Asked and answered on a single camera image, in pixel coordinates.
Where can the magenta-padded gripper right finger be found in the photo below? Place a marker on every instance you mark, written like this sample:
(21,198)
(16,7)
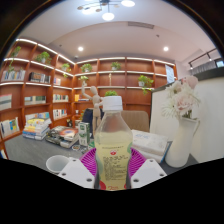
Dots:
(148,171)

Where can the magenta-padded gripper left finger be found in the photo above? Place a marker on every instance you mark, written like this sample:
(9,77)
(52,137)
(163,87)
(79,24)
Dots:
(77,171)

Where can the clear bottle with yellow drink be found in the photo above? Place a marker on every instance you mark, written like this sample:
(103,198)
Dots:
(113,150)

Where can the white mug with line pattern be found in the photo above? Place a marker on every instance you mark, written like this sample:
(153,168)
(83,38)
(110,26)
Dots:
(56,164)

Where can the stack of white tissue packs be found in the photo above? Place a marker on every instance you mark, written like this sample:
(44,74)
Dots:
(150,141)

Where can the tall green-white carton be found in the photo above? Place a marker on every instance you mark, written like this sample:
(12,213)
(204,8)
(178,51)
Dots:
(84,134)

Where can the pile of magazines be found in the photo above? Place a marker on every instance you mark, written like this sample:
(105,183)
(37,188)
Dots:
(63,135)

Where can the white pitcher vase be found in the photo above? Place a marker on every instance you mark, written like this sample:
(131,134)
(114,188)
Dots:
(180,143)

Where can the tan chair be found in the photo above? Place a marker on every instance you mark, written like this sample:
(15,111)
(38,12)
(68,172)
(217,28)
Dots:
(136,120)

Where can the dark blue jacket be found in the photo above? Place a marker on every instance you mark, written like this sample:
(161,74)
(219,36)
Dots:
(87,118)

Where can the stack of colourful books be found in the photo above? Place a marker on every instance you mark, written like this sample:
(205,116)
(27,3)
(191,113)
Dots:
(36,129)

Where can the wooden artist mannequin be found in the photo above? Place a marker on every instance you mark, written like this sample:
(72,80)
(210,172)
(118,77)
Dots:
(96,100)

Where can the white and pink flower bouquet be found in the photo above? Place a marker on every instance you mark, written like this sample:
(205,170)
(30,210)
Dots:
(181,98)

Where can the wooden shelf unit with books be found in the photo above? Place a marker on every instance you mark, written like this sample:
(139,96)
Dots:
(40,90)

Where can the recessed ceiling spotlight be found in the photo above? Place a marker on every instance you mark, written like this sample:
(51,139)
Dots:
(165,48)
(80,48)

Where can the ceiling lamp with round lights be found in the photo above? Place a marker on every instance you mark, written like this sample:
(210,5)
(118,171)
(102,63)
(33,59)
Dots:
(106,8)

